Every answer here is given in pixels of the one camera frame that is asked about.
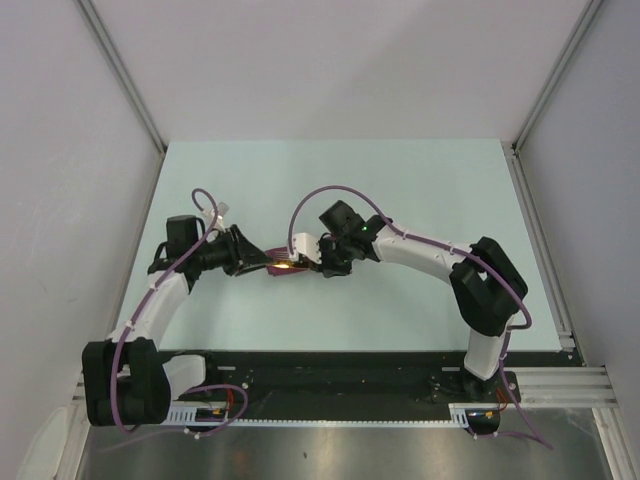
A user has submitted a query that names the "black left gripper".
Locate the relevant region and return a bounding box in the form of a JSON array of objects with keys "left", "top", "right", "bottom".
[{"left": 191, "top": 225, "right": 273, "bottom": 277}]

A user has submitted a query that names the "magenta satin napkin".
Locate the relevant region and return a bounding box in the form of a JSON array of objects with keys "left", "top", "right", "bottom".
[{"left": 265, "top": 246, "right": 310, "bottom": 277}]

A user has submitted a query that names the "gold butter knife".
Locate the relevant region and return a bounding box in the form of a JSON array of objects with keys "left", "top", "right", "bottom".
[{"left": 270, "top": 258, "right": 308, "bottom": 271}]

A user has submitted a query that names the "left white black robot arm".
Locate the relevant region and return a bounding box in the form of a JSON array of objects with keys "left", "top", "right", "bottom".
[{"left": 82, "top": 215, "right": 272, "bottom": 431}]

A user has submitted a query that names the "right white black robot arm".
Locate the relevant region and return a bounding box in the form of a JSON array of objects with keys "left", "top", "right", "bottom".
[{"left": 318, "top": 200, "right": 528, "bottom": 401}]

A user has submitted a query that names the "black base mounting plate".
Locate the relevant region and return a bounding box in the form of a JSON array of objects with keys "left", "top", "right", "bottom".
[{"left": 102, "top": 349, "right": 584, "bottom": 424}]

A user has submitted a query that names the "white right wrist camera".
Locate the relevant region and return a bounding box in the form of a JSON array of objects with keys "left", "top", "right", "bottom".
[{"left": 289, "top": 233, "right": 321, "bottom": 265}]

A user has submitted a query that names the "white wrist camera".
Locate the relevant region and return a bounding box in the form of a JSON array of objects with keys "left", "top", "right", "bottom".
[
  {"left": 289, "top": 233, "right": 321, "bottom": 265},
  {"left": 200, "top": 202, "right": 229, "bottom": 231}
]

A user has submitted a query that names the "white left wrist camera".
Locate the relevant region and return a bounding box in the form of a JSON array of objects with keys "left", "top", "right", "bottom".
[{"left": 200, "top": 202, "right": 229, "bottom": 231}]

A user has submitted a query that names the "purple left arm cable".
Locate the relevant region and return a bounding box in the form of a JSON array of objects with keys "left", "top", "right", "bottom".
[{"left": 94, "top": 188, "right": 251, "bottom": 454}]

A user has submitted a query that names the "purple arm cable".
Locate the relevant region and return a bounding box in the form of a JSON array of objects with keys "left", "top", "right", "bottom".
[
  {"left": 94, "top": 188, "right": 251, "bottom": 454},
  {"left": 287, "top": 185, "right": 555, "bottom": 451}
]

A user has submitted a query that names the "white slotted cable duct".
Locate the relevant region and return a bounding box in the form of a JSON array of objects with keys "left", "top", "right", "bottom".
[{"left": 162, "top": 406, "right": 468, "bottom": 429}]

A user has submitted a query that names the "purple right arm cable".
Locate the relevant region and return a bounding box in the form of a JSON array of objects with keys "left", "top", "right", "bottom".
[{"left": 287, "top": 185, "right": 555, "bottom": 451}]

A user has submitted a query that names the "aluminium front rail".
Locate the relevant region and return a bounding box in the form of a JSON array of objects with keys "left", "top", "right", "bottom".
[{"left": 72, "top": 365, "right": 621, "bottom": 406}]

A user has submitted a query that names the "right aluminium frame post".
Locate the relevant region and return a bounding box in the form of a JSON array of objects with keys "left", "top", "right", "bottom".
[{"left": 511, "top": 0, "right": 608, "bottom": 154}]

